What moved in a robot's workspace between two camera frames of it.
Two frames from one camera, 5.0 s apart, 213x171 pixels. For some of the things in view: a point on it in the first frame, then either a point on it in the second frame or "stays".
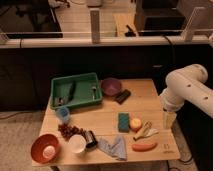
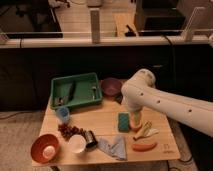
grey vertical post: (95, 25) stays
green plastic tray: (75, 91) stays
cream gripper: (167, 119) to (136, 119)
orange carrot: (144, 147) stays
